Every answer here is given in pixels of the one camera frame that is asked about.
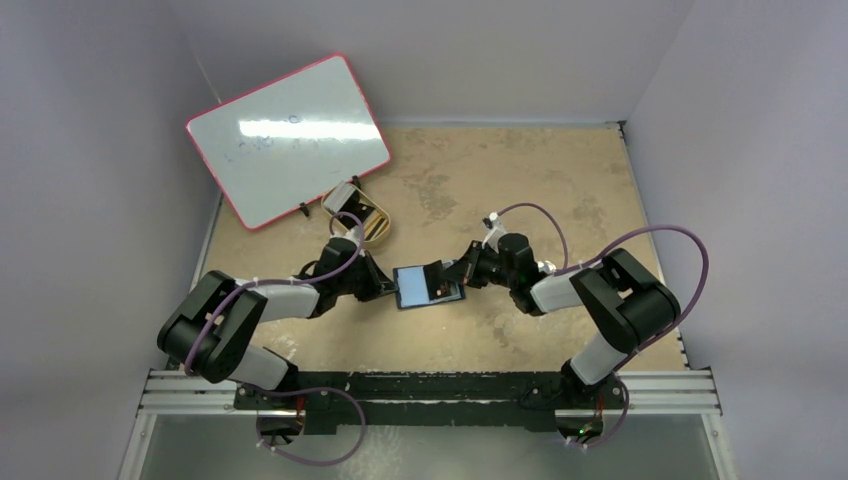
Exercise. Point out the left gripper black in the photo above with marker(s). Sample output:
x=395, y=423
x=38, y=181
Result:
x=374, y=287

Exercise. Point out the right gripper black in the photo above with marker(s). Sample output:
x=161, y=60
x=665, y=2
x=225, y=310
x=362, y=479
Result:
x=471, y=263

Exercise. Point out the blue leather card holder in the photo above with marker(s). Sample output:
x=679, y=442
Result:
x=412, y=292

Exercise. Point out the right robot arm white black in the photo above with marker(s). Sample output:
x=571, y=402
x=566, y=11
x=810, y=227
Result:
x=627, y=303

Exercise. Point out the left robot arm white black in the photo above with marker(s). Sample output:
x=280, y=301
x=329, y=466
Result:
x=211, y=331

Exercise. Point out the beige oval card tray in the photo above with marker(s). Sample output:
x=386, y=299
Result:
x=347, y=203

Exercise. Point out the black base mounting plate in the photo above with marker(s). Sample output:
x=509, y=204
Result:
x=538, y=401

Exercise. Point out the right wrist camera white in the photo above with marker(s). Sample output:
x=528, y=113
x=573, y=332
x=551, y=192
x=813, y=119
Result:
x=495, y=230

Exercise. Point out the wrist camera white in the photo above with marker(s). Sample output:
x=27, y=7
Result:
x=495, y=230
x=355, y=237

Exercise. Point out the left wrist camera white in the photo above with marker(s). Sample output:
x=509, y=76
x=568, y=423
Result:
x=355, y=237

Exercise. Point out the whiteboard with pink frame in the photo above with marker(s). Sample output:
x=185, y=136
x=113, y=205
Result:
x=282, y=145

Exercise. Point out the aluminium rail frame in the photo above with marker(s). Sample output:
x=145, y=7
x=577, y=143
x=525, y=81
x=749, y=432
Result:
x=691, y=392

